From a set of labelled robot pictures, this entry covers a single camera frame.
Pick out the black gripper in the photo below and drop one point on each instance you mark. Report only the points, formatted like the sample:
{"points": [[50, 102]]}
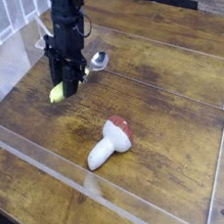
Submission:
{"points": [[64, 51]]}

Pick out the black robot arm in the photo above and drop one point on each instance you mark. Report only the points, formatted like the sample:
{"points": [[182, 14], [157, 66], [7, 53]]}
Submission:
{"points": [[67, 9]]}

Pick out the white red toy mushroom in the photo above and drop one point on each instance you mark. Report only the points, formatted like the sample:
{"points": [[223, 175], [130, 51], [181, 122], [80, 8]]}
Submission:
{"points": [[117, 136]]}

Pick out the clear acrylic triangle bracket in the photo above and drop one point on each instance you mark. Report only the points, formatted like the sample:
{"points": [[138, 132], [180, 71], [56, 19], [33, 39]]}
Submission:
{"points": [[42, 31]]}

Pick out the clear acrylic enclosure wall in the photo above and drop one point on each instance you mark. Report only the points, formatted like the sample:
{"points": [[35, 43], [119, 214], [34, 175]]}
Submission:
{"points": [[165, 77]]}

